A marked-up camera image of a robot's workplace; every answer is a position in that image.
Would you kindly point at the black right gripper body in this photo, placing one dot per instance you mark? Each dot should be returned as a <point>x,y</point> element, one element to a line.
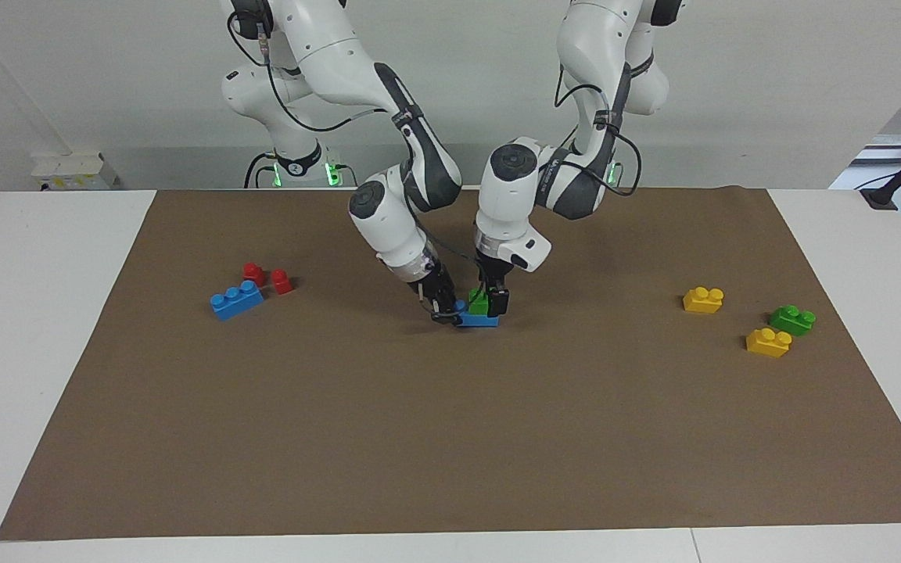
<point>435,289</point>

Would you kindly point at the white power strip box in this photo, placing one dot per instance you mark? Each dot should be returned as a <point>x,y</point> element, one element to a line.
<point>73,172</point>

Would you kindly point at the small red block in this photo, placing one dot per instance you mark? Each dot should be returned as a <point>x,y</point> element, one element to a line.
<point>282,282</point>
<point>253,274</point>

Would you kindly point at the green two-stud block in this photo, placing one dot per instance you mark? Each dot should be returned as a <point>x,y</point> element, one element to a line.
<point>479,306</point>
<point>791,321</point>

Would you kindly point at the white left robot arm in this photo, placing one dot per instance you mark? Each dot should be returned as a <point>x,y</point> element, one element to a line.
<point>529,180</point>

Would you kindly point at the brown table mat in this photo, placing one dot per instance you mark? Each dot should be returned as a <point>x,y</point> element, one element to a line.
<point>450,438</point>

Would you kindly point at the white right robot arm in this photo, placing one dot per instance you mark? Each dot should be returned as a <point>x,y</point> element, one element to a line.
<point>341,70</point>

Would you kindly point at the blue three-stud block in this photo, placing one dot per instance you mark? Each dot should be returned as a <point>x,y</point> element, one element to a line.
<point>478,321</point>
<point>235,301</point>

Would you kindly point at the yellow two-stud block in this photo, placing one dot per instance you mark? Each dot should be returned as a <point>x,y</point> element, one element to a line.
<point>767,344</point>
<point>702,301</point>

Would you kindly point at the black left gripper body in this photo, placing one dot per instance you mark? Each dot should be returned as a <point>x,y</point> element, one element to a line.
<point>495,274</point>

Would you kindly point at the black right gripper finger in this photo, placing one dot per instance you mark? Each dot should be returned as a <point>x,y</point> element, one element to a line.
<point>453,301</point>
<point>446,318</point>

